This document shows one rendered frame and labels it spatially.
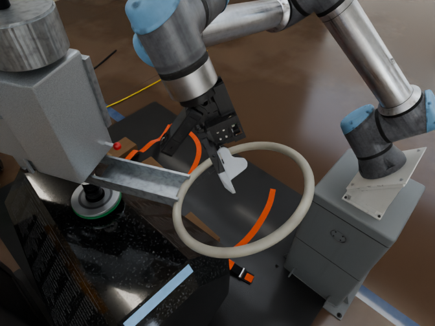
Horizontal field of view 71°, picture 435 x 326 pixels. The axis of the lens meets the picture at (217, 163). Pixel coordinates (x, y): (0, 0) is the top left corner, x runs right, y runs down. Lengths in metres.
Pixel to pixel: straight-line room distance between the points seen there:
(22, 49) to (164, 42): 0.53
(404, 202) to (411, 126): 0.45
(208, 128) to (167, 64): 0.14
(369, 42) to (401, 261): 1.73
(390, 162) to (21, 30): 1.32
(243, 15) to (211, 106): 0.37
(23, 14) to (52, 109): 0.25
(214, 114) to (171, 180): 0.67
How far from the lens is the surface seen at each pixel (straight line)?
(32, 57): 0.96
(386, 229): 1.52
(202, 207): 2.41
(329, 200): 1.51
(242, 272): 2.13
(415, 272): 2.54
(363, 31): 1.13
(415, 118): 1.31
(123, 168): 1.30
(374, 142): 1.39
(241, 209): 2.40
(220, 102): 0.56
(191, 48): 0.50
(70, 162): 1.15
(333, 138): 3.14
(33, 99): 1.00
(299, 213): 0.90
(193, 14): 0.51
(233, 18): 0.84
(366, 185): 1.43
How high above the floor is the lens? 2.01
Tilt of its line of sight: 48 degrees down
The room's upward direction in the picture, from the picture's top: straight up
